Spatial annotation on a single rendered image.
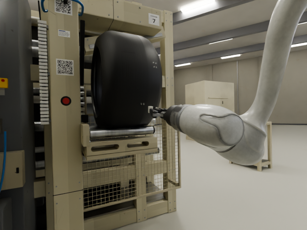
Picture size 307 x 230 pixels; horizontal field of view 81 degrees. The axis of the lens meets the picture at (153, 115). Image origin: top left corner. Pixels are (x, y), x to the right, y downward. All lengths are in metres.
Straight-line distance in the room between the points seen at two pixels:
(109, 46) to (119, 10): 0.60
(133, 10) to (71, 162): 1.09
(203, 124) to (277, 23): 0.31
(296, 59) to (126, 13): 14.64
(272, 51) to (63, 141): 0.88
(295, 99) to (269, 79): 14.69
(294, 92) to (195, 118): 14.87
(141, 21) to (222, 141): 1.20
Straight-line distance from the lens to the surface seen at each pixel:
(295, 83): 15.35
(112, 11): 1.43
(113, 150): 0.89
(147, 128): 0.96
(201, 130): 0.44
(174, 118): 0.54
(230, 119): 0.43
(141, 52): 0.89
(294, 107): 15.24
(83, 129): 0.84
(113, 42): 0.89
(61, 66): 0.98
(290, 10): 0.58
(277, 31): 0.57
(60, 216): 1.06
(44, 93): 1.00
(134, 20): 1.46
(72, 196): 1.03
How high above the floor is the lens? 0.99
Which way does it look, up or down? 1 degrees down
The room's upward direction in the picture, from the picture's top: 1 degrees counter-clockwise
